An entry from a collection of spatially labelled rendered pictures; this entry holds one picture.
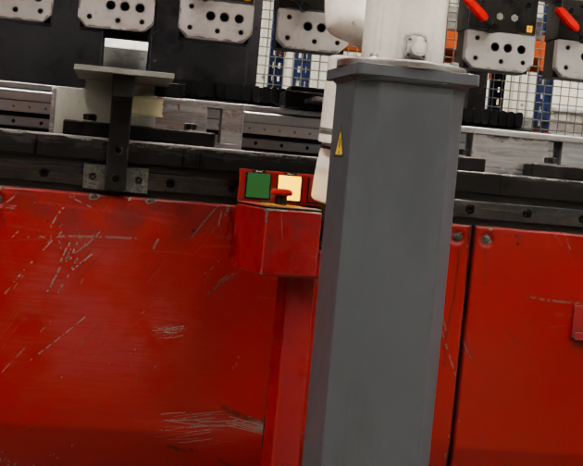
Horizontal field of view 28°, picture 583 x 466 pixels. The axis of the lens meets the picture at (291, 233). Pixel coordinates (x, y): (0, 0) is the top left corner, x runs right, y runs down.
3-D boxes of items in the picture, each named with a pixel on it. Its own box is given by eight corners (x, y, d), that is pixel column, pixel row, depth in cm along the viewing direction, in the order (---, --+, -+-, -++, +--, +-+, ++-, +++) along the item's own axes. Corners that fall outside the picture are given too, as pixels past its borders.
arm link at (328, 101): (364, 131, 213) (315, 126, 211) (373, 59, 211) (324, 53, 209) (376, 134, 205) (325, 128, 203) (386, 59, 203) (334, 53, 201)
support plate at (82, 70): (73, 68, 208) (74, 63, 208) (78, 79, 234) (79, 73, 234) (174, 79, 211) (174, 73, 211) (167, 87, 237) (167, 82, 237)
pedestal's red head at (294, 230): (260, 275, 199) (269, 170, 198) (230, 264, 214) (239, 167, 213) (365, 280, 206) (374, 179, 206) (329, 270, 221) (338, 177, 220)
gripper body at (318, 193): (311, 137, 211) (303, 198, 213) (333, 142, 202) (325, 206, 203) (349, 141, 214) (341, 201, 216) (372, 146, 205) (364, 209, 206)
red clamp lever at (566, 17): (563, 4, 241) (593, 38, 243) (555, 6, 245) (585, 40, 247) (556, 10, 241) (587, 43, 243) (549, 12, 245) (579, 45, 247)
